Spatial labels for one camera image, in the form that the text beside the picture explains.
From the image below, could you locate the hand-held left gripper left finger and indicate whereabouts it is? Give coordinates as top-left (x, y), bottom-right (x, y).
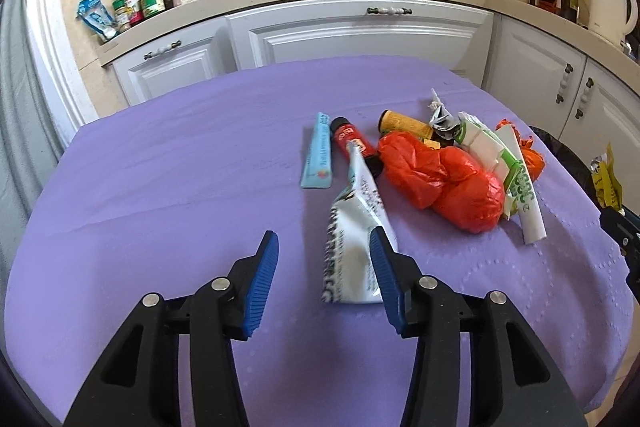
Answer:
top-left (62, 230), bottom-right (279, 427)

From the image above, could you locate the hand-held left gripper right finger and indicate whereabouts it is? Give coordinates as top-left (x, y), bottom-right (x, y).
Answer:
top-left (369, 226), bottom-right (588, 427)

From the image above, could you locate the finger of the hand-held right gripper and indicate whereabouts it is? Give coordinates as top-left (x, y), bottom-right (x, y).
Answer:
top-left (599, 207), bottom-right (640, 260)
top-left (622, 257), bottom-right (640, 300)

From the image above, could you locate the white printed snack packet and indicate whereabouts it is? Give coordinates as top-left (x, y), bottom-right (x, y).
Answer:
top-left (320, 143), bottom-right (398, 305)

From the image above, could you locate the black trash bin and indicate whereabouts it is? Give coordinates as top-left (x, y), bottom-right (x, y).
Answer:
top-left (527, 126), bottom-right (626, 212)

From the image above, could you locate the small red bottle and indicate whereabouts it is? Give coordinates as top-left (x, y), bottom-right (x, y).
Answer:
top-left (330, 117), bottom-right (383, 180)

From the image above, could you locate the white green carton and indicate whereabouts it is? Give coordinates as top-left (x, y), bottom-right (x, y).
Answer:
top-left (452, 112), bottom-right (521, 220)

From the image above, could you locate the white rolled paper green print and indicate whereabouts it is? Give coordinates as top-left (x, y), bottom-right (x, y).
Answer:
top-left (505, 127), bottom-right (547, 246)

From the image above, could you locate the white cabinet door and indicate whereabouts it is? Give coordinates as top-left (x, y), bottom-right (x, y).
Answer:
top-left (492, 14), bottom-right (588, 142)
top-left (557, 57), bottom-right (640, 188)
top-left (111, 19), bottom-right (231, 108)

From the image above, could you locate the crumpled orange wrapper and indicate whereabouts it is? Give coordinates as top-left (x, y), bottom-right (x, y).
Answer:
top-left (495, 118), bottom-right (546, 182)

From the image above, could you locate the orange plastic bag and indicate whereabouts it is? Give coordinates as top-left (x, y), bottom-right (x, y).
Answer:
top-left (376, 131), bottom-right (506, 235)

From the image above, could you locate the purple tablecloth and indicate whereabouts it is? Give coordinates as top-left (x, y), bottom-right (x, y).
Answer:
top-left (4, 55), bottom-right (632, 427)

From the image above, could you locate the light blue sachet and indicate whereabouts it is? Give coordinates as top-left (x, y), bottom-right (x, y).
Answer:
top-left (300, 112), bottom-right (335, 189)

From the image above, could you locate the small orange bottle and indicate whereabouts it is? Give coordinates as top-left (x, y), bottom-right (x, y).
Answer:
top-left (377, 109), bottom-right (435, 142)

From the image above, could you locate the crumpled silver wrapper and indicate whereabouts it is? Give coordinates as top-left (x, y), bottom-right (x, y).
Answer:
top-left (424, 88), bottom-right (463, 132)

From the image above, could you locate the white electric kettle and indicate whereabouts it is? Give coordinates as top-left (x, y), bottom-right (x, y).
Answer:
top-left (587, 0), bottom-right (638, 52)

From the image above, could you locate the wide white drawer front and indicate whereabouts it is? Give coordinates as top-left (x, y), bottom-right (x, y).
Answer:
top-left (227, 0), bottom-right (493, 70)

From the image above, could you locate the blue white packet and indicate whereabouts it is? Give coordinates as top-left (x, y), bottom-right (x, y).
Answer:
top-left (77, 0), bottom-right (121, 42)

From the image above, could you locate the white bronze door handle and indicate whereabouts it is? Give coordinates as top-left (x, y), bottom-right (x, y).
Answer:
top-left (575, 78), bottom-right (595, 118)
top-left (554, 63), bottom-right (574, 105)
top-left (144, 41), bottom-right (182, 60)

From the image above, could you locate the white door frame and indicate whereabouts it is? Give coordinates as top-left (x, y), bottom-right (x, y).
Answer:
top-left (25, 0), bottom-right (101, 132)

